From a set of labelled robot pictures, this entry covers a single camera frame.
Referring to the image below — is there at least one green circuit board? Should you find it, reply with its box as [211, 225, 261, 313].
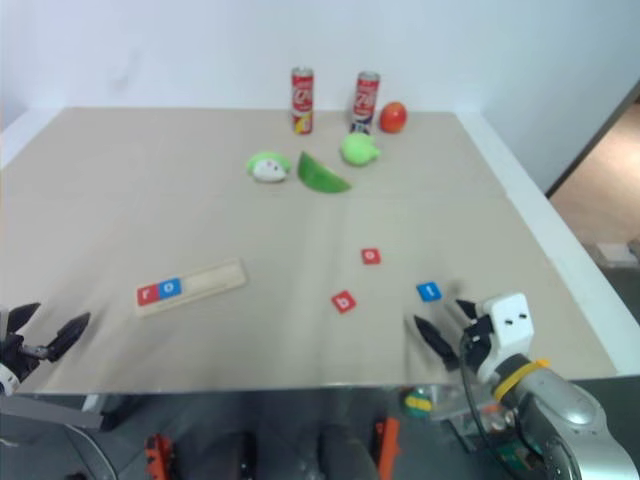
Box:
[497, 439, 534, 472]

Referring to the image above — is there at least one small cardboard box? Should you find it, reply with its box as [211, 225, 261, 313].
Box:
[596, 241, 635, 267]

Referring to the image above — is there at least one blue tile letter t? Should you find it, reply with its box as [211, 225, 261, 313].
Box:
[415, 281, 444, 303]

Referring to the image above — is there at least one green melon slice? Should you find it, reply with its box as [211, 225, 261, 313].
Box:
[297, 150, 353, 195]

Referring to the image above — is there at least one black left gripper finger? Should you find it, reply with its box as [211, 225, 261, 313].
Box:
[47, 311, 93, 363]
[7, 301, 42, 335]

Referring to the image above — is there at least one green and yellow ball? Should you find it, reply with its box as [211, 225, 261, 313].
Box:
[403, 392, 433, 419]

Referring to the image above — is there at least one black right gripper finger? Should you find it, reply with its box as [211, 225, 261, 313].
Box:
[453, 297, 480, 324]
[412, 314, 460, 372]

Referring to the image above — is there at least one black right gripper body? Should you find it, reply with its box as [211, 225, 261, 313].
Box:
[458, 313, 497, 374]

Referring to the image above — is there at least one red can with dark base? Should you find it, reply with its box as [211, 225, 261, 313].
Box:
[348, 71, 381, 135]

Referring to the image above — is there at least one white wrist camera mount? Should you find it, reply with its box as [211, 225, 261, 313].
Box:
[0, 362, 21, 397]
[485, 292, 535, 362]

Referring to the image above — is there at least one red apple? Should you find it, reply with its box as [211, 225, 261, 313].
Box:
[378, 101, 409, 134]

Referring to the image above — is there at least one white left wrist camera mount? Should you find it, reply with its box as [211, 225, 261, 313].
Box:
[0, 362, 21, 397]

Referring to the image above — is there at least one plain green plush toy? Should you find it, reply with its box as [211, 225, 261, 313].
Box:
[340, 132, 382, 166]

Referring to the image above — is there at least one green and white plush toy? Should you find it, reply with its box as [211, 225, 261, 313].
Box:
[245, 152, 293, 184]

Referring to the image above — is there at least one beige table cover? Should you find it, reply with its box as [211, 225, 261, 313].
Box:
[0, 106, 620, 396]

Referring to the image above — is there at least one orange tool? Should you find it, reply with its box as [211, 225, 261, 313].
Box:
[373, 417, 402, 480]
[143, 432, 177, 480]

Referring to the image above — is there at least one red tile letter b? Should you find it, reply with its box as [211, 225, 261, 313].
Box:
[330, 290, 359, 315]

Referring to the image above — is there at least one red can with yellow base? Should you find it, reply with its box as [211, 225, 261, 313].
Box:
[290, 66, 316, 136]

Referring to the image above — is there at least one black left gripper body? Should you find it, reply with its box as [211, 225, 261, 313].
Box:
[0, 330, 54, 376]

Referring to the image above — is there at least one wooden letter tray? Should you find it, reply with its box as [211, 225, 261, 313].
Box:
[134, 257, 249, 319]

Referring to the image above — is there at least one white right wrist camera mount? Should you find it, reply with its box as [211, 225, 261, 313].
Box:
[485, 292, 535, 362]

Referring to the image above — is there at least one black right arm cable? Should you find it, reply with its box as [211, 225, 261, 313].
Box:
[458, 332, 506, 454]

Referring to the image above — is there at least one clear plastic box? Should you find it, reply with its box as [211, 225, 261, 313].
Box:
[428, 384, 504, 451]

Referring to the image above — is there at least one red block with hole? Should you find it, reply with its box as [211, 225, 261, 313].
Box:
[136, 283, 163, 307]

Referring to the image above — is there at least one grey metal beam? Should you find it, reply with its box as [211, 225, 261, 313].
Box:
[0, 393, 105, 431]

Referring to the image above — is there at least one yellow zip tie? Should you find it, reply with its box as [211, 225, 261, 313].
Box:
[493, 357, 551, 402]

